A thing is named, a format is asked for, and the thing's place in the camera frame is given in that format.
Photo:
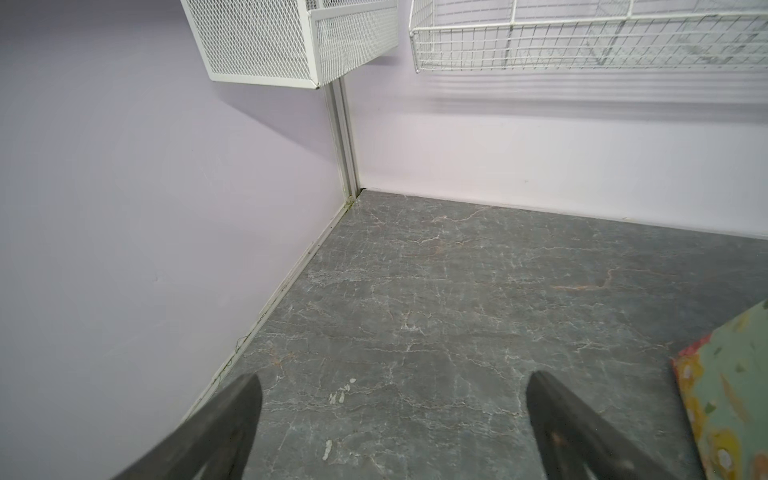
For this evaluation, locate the white and green paper bag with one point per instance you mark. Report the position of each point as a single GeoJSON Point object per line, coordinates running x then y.
{"type": "Point", "coordinates": [722, 381]}

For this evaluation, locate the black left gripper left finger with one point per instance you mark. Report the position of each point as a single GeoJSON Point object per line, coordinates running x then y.
{"type": "Point", "coordinates": [214, 443]}

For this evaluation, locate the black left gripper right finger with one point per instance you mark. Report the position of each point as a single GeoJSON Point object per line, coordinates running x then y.
{"type": "Point", "coordinates": [575, 442]}

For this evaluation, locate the small white mesh basket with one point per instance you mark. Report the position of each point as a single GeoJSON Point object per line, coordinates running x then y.
{"type": "Point", "coordinates": [290, 43]}

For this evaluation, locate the long white wire shelf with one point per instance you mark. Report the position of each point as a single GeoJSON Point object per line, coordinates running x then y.
{"type": "Point", "coordinates": [453, 36]}

